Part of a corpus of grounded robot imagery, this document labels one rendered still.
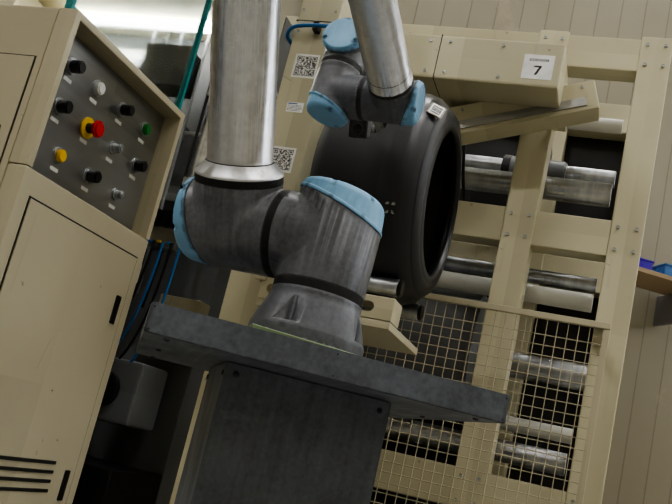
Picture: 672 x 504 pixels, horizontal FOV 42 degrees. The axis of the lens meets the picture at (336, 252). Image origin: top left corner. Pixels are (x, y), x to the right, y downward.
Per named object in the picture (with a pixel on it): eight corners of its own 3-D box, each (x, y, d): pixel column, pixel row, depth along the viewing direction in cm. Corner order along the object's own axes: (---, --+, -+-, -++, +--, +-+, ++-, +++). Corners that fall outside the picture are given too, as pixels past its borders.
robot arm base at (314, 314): (381, 365, 133) (396, 303, 135) (268, 328, 127) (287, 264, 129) (332, 366, 150) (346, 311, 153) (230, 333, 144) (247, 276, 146)
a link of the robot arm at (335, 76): (350, 109, 170) (367, 57, 174) (296, 103, 174) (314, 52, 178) (361, 134, 179) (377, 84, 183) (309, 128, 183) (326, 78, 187)
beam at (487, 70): (361, 71, 274) (371, 28, 277) (379, 106, 297) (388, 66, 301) (558, 88, 254) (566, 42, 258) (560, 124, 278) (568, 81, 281)
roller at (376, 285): (278, 256, 230) (278, 272, 231) (271, 262, 226) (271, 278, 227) (405, 277, 219) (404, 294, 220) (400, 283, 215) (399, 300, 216)
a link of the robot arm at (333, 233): (350, 285, 131) (379, 179, 136) (249, 266, 137) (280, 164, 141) (374, 310, 145) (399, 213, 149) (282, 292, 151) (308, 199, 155)
